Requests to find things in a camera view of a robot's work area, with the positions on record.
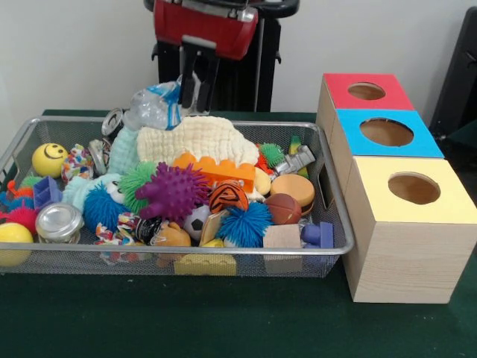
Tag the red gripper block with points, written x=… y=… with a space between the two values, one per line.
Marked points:
x=205 y=33

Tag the clear plastic packet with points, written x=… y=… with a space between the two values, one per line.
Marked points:
x=153 y=108

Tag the shallow clear mesh bin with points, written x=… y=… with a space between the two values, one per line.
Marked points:
x=328 y=246

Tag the wooden box with three holes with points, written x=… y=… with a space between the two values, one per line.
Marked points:
x=402 y=253

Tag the cream knitted cloth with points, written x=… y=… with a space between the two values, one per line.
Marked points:
x=201 y=140

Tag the orange toy building block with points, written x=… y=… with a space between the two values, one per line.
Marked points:
x=223 y=171

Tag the purple spiky ball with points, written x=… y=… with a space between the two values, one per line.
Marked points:
x=173 y=192

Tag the green spiky ball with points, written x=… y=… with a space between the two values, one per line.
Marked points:
x=134 y=183

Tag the toy hamburger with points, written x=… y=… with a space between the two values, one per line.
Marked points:
x=292 y=191

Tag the blue spiky ball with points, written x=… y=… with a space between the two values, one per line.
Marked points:
x=244 y=224

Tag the small brown basketball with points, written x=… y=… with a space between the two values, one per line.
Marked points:
x=283 y=209

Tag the yellow smiley face ball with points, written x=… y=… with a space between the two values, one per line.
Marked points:
x=49 y=159

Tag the purple toy block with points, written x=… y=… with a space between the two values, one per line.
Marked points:
x=318 y=235

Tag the silver metal can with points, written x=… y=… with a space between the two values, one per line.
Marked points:
x=59 y=222

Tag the dark green table cloth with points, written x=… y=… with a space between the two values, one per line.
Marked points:
x=223 y=321

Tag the plain yellow ball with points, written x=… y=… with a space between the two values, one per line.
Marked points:
x=13 y=243

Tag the black chair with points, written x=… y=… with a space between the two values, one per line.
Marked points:
x=458 y=74

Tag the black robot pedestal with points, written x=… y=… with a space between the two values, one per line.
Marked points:
x=246 y=82

